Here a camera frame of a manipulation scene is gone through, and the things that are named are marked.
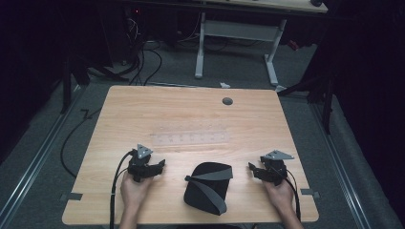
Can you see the person's right hand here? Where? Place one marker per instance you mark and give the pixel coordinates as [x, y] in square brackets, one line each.
[280, 195]

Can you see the metal floor rail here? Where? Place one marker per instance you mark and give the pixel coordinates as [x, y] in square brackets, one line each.
[35, 162]
[340, 165]

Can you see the clear plastic ruler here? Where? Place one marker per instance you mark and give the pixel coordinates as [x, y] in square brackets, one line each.
[191, 137]

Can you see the grey tape piece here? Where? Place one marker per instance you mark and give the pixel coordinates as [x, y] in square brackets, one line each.
[309, 192]
[72, 197]

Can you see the black cloth bag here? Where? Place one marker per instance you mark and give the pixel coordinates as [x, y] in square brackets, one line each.
[207, 187]

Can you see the black metal stand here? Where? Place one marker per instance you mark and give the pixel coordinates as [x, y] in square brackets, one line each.
[321, 92]
[74, 76]

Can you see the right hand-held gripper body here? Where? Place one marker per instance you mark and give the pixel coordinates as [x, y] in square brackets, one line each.
[275, 167]

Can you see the white metal desk frame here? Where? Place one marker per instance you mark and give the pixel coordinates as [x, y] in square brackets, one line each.
[242, 30]

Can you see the person's left hand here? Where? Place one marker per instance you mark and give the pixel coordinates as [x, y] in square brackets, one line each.
[133, 191]

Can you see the white paper scrap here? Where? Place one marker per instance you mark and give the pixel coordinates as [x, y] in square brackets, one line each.
[224, 85]

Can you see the round black table grommet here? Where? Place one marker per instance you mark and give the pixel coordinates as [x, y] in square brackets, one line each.
[227, 101]

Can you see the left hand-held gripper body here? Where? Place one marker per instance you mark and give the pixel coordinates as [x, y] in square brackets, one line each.
[140, 165]

